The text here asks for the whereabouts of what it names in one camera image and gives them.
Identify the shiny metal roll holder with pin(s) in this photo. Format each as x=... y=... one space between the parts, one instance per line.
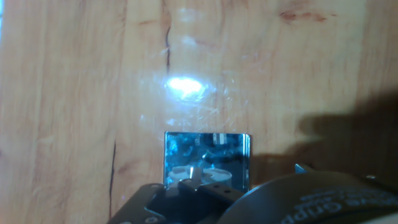
x=205 y=149

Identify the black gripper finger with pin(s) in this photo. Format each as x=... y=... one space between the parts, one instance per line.
x=186 y=202

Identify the glossy wooden board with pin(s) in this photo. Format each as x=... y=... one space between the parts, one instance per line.
x=77 y=93

